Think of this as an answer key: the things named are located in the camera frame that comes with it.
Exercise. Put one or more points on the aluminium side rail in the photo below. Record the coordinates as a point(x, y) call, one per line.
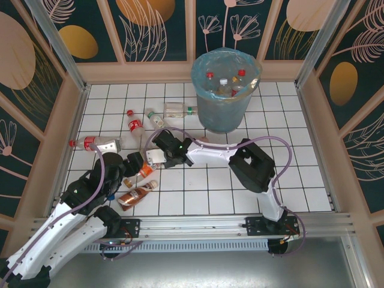
point(77, 120)
point(332, 201)

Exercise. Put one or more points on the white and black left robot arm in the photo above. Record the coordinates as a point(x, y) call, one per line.
point(39, 249)

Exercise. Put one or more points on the small red-label cola bottle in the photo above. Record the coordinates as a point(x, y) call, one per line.
point(135, 124)

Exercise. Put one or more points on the clear bottle red-white label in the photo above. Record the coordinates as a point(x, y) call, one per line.
point(223, 81)

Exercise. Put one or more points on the large red-label cola bottle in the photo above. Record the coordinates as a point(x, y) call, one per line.
point(87, 143)

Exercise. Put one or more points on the yellowish bottle with gold cap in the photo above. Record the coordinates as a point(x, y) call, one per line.
point(235, 79)

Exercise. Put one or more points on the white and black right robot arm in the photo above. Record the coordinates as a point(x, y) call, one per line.
point(252, 168)

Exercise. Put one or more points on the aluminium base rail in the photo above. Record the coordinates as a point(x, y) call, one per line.
point(192, 226)

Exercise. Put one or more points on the clear bottle white label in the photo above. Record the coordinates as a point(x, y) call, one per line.
point(210, 74)

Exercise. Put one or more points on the blue plastic bin liner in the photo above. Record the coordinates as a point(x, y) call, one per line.
point(201, 69)

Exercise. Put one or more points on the orange-label bottle gold cap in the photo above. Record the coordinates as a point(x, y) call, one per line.
point(147, 171)

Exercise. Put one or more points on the aluminium frame post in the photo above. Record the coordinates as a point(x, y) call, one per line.
point(57, 39)
point(318, 42)

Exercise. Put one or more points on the grey translucent plastic bin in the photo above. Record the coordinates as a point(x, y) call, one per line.
point(222, 117)

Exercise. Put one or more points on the clear bottle with blue cap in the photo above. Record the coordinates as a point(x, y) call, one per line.
point(111, 197)

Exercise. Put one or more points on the clear bottle with green cap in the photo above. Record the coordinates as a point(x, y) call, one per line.
point(156, 120)

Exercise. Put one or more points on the brown coffee drink bottle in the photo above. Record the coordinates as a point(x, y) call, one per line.
point(133, 198)

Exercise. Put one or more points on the clear square bottle green-white cap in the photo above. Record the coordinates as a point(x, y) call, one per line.
point(175, 109)

